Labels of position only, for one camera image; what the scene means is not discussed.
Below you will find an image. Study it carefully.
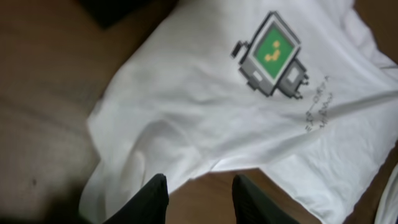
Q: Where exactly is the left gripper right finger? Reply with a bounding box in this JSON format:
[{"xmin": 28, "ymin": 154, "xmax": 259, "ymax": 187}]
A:
[{"xmin": 232, "ymin": 174, "xmax": 299, "ymax": 224}]

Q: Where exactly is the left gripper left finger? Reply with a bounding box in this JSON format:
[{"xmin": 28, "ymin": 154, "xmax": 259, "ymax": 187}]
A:
[{"xmin": 104, "ymin": 174, "xmax": 169, "ymax": 224}]

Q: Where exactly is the white robot-print t-shirt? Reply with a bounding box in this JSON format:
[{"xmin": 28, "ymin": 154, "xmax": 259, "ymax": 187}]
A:
[{"xmin": 80, "ymin": 0, "xmax": 397, "ymax": 223}]

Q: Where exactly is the white garment under pile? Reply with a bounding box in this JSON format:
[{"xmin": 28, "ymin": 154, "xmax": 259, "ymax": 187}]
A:
[{"xmin": 374, "ymin": 165, "xmax": 398, "ymax": 224}]

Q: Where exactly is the folded black shirt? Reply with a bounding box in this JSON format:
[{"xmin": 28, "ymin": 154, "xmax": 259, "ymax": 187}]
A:
[{"xmin": 77, "ymin": 0, "xmax": 154, "ymax": 29}]

